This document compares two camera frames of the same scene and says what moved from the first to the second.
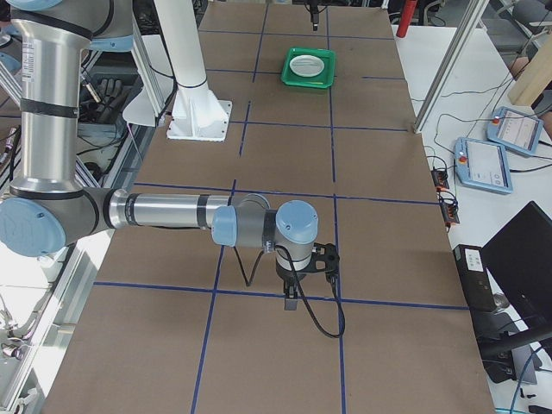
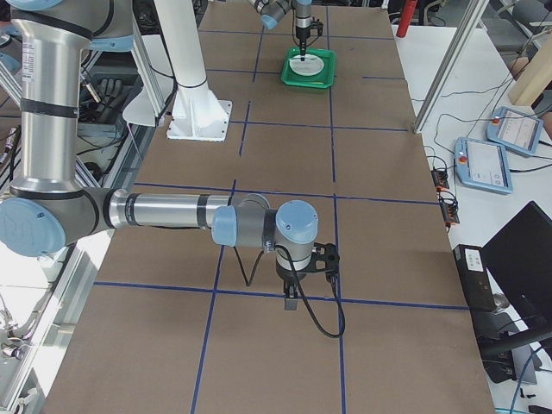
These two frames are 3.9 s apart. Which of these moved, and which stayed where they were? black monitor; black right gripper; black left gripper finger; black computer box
Moved: black left gripper finger
Stayed: black monitor; black right gripper; black computer box
